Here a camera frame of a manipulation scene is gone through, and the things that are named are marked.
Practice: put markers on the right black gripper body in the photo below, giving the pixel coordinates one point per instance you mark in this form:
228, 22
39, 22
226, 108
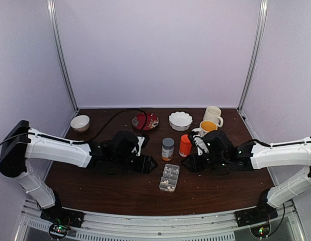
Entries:
200, 166

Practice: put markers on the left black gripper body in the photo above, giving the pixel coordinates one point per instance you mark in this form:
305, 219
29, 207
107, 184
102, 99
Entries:
142, 167

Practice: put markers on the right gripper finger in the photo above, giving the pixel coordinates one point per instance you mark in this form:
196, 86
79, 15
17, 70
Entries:
188, 166
188, 160

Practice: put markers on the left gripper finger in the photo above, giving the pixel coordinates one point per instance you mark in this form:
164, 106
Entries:
151, 161
152, 167

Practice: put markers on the orange pill bottle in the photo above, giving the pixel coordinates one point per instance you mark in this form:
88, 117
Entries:
185, 146

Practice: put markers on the clear plastic pill organizer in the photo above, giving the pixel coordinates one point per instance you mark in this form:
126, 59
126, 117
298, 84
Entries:
174, 178

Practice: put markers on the grey lid vitamin bottle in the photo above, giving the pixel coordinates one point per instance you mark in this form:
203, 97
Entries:
167, 149

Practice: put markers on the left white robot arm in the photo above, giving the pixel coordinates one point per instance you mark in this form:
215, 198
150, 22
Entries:
123, 151

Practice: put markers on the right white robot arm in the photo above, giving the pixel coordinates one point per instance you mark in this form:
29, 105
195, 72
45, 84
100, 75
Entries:
215, 149

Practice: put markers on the cream pills in organizer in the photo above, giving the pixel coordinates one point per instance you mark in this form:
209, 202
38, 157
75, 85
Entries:
167, 185

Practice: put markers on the floral mug yellow inside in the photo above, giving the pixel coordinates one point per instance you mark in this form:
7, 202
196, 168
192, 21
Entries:
205, 127

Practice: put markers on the white scalloped bowl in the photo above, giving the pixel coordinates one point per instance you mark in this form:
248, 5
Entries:
180, 121

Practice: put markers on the red floral plate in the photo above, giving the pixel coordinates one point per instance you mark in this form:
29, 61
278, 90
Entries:
145, 123

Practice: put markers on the cream ribbed mug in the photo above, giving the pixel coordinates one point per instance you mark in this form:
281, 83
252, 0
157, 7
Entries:
213, 113

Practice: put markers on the white ceramic rice bowl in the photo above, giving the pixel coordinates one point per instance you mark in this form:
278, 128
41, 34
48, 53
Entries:
80, 123

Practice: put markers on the front aluminium rail base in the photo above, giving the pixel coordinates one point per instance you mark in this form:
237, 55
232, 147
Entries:
213, 226

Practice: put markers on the right aluminium frame post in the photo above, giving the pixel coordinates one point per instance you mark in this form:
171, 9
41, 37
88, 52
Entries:
261, 23

